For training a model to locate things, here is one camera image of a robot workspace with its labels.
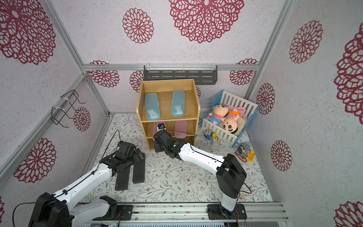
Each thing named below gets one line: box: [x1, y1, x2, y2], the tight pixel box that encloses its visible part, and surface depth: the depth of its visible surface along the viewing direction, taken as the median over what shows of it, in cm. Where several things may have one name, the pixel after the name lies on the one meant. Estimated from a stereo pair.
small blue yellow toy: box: [203, 131, 222, 144], surface depth 105 cm
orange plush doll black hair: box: [220, 108, 241, 134], surface depth 99 cm
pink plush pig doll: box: [208, 104, 230, 125], surface depth 105 cm
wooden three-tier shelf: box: [136, 78, 201, 152], surface depth 84 cm
